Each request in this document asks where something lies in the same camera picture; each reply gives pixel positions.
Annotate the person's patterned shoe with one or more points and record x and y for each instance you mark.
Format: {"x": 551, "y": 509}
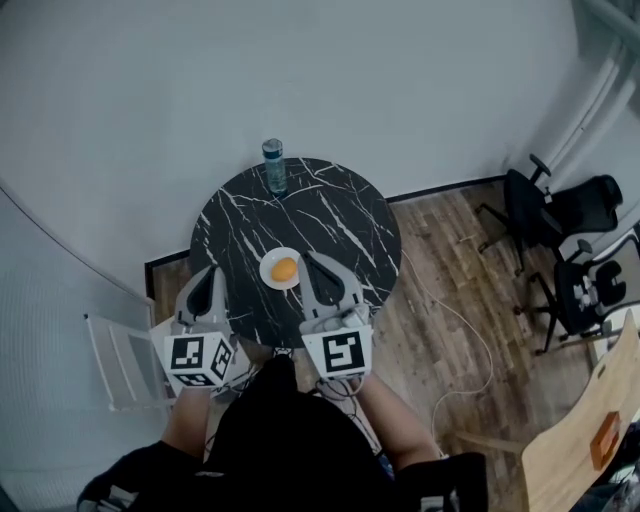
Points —
{"x": 282, "y": 353}

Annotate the small white device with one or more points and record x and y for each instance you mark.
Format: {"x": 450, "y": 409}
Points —
{"x": 586, "y": 292}

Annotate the light wooden table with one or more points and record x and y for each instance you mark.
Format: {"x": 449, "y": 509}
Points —
{"x": 565, "y": 460}

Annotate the person's right forearm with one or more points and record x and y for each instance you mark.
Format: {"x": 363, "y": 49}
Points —
{"x": 400, "y": 430}

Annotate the white wall pipe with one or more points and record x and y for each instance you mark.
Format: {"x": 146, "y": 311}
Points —
{"x": 590, "y": 110}

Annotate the orange box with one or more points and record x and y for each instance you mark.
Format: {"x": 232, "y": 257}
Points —
{"x": 605, "y": 442}

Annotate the clear water bottle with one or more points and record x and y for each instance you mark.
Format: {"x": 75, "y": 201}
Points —
{"x": 275, "y": 170}

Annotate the person's left forearm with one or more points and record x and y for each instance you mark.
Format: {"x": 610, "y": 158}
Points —
{"x": 187, "y": 425}

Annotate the white folding chair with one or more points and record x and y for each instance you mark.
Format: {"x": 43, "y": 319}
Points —
{"x": 125, "y": 360}

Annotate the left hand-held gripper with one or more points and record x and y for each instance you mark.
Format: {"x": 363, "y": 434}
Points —
{"x": 195, "y": 357}

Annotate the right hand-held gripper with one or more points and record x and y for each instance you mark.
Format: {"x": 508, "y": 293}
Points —
{"x": 342, "y": 352}

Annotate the black grey-framed office chair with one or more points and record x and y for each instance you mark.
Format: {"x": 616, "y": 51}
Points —
{"x": 575, "y": 295}

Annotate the round black marble table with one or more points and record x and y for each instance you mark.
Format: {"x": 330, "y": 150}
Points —
{"x": 340, "y": 220}

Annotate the orange egg-shaped fruit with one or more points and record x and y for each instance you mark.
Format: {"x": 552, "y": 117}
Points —
{"x": 283, "y": 270}

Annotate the small white plate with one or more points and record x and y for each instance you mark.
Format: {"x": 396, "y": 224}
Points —
{"x": 266, "y": 272}

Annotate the person's black clothing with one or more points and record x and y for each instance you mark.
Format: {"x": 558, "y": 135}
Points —
{"x": 300, "y": 460}

